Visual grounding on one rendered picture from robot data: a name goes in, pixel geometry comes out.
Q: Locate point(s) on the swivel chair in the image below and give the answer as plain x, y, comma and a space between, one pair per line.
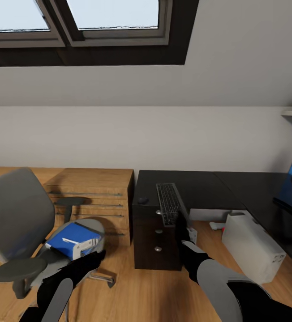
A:
27, 216

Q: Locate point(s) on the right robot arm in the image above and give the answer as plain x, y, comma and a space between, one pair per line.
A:
235, 297

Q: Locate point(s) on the fixed window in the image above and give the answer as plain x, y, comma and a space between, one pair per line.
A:
42, 33

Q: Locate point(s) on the folder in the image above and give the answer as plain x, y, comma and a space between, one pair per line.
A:
72, 232

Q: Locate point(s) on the keyboard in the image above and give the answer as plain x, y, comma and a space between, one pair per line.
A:
171, 202

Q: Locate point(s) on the mouse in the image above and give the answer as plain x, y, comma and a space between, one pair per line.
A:
143, 199

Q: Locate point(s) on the desktop computer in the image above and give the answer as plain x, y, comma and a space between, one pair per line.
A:
257, 254

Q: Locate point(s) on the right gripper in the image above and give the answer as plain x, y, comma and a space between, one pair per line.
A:
181, 225

